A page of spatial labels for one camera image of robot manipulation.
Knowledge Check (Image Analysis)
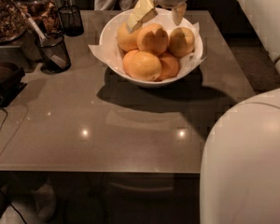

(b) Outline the black mesh cup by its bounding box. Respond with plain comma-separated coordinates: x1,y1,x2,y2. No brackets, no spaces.
35,33,71,73
58,6,84,36

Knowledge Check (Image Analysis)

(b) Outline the dark tray device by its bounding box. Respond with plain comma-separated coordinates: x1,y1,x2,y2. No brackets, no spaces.
0,63,25,107

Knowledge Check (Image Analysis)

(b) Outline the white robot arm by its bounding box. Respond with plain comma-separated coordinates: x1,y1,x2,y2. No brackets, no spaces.
200,0,280,224

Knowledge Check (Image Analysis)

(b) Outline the black mesh cup front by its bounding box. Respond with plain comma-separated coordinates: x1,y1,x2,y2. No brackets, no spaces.
35,33,71,73

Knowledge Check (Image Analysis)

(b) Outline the glass jar of nuts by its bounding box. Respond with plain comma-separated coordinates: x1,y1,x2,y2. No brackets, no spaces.
0,0,26,45

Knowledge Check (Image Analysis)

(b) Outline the orange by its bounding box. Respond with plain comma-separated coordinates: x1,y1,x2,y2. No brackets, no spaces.
117,22,140,52
168,27,195,58
157,52,180,81
122,49,162,81
136,23,169,56

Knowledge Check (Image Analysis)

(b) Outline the white paper liner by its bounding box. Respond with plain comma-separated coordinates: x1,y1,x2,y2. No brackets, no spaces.
90,21,203,85

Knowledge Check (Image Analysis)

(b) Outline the glass jar of snacks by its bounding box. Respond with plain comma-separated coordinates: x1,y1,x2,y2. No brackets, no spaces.
15,0,63,33

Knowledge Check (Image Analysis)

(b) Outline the white ceramic bowl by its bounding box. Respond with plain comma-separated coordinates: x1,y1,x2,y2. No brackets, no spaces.
92,8,203,88

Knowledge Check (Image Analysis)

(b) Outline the metal scoop with handle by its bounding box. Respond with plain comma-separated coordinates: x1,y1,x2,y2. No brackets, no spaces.
0,0,68,70

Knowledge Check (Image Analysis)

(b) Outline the white shoe under table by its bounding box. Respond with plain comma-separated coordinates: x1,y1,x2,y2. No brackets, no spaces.
33,183,57,221

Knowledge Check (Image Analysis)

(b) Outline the black mesh cup back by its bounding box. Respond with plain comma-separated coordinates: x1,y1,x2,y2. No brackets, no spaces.
58,6,84,36

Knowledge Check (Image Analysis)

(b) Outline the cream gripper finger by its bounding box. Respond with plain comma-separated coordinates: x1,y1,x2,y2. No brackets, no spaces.
172,2,187,25
127,0,157,32

